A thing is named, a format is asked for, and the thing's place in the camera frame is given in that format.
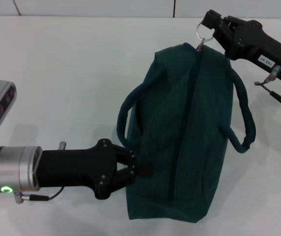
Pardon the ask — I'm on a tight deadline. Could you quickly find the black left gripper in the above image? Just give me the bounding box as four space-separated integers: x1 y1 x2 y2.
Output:
35 139 155 200

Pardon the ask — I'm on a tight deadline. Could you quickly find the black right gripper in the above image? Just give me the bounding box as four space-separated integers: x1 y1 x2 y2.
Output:
201 9 281 82

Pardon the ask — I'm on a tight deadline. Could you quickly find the dark teal insulated lunch bag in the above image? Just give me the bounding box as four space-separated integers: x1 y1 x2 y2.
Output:
117 21 257 217

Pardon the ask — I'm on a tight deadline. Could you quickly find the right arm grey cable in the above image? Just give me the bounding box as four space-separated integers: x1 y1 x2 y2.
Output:
254 65 281 116

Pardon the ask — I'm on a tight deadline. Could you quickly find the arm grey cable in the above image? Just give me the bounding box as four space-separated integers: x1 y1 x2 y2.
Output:
13 185 66 204
254 65 281 116

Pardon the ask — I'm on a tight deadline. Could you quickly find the left arm grey cable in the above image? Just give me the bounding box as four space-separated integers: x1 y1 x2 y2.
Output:
13 185 66 204

